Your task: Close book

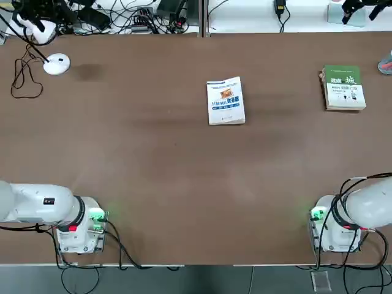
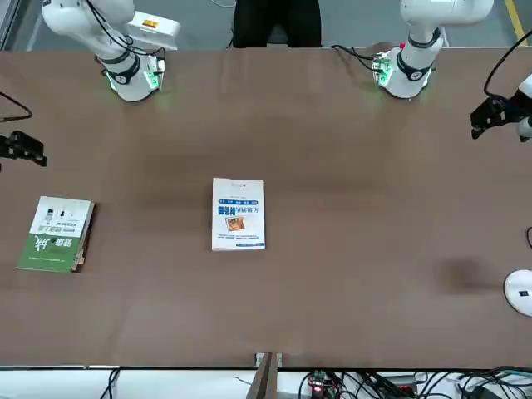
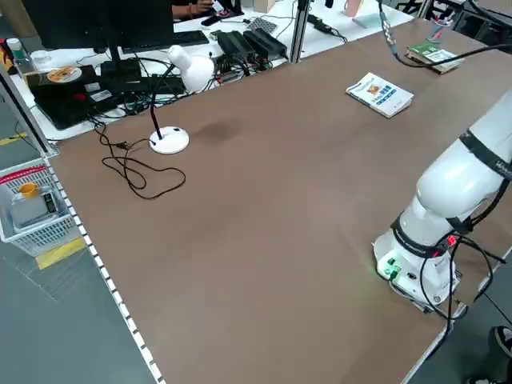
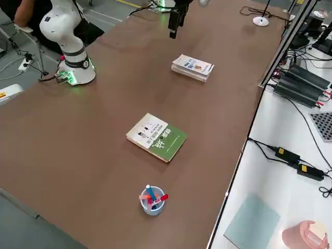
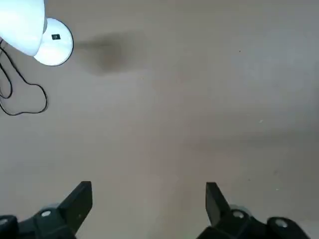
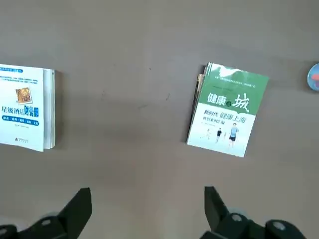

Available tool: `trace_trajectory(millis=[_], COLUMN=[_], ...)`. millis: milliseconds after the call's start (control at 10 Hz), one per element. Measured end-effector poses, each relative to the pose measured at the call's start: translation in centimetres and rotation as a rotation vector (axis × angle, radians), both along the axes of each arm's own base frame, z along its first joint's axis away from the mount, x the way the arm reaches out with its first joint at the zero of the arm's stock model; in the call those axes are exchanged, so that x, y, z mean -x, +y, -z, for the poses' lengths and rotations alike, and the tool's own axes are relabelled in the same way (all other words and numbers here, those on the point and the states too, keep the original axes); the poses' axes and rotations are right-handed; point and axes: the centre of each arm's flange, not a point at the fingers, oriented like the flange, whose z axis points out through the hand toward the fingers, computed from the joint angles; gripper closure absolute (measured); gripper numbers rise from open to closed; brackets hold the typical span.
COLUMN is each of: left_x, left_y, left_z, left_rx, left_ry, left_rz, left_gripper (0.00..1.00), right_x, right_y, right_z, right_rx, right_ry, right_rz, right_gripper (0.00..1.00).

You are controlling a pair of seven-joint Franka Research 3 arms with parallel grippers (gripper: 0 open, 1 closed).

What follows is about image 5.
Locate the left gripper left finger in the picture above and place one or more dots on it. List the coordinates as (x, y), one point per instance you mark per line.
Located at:
(49, 224)

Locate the white desk lamp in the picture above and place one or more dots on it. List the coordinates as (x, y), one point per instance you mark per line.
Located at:
(57, 52)

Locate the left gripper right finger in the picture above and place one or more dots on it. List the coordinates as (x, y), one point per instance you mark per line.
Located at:
(236, 227)

